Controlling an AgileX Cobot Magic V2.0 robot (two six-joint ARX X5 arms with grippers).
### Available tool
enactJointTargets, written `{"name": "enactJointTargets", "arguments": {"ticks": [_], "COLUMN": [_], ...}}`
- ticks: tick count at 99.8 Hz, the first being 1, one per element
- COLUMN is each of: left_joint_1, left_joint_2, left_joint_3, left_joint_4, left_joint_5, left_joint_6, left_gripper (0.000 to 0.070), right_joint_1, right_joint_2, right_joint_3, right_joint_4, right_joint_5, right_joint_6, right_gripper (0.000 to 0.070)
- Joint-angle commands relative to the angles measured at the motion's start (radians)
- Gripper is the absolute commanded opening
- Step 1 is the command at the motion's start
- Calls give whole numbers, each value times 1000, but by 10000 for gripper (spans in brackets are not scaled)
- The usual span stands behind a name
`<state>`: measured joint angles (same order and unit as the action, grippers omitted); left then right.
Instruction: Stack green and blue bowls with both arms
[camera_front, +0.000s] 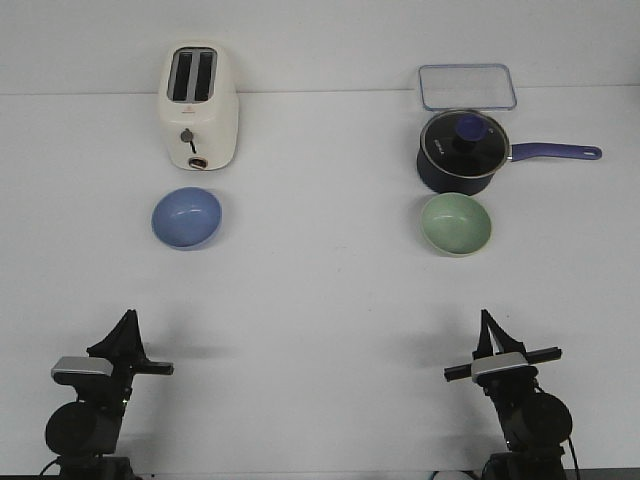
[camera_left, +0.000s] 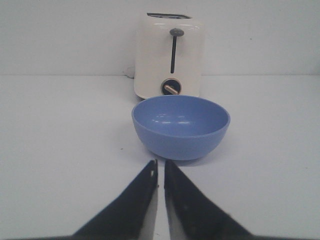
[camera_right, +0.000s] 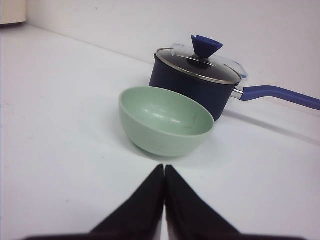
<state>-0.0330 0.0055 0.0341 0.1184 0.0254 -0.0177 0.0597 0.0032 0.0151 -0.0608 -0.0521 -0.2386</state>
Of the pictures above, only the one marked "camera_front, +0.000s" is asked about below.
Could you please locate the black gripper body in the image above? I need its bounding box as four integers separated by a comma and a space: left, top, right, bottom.
104, 355, 174, 395
444, 347, 562, 382

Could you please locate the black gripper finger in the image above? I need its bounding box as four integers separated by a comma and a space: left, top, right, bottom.
472, 309, 526, 358
86, 309, 146, 358

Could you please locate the green bowl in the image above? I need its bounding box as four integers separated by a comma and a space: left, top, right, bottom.
419, 192, 493, 257

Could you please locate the blue bowl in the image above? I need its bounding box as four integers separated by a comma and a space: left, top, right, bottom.
151, 187, 223, 250

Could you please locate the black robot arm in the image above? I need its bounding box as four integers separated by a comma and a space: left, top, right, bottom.
444, 309, 573, 479
45, 309, 174, 479

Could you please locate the dark blue saucepan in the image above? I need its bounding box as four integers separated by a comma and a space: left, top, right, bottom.
417, 143, 602, 195

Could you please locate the glass pot lid blue knob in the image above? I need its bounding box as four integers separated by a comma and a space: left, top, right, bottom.
421, 110, 510, 179

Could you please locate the clear plastic food container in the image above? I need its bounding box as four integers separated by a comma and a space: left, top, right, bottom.
418, 63, 517, 112

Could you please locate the white two-slot toaster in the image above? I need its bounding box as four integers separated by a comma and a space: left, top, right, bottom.
157, 40, 240, 171

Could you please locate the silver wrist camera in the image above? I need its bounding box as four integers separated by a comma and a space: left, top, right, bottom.
51, 356, 114, 385
471, 352, 529, 384

